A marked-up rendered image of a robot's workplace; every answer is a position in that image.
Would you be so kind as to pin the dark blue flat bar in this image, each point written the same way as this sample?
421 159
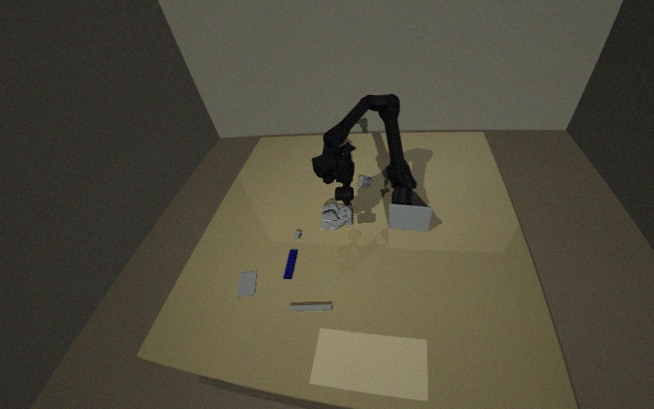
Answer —
290 264

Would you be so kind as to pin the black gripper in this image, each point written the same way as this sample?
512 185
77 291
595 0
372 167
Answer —
345 193

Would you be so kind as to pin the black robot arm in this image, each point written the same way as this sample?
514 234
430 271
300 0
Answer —
398 171

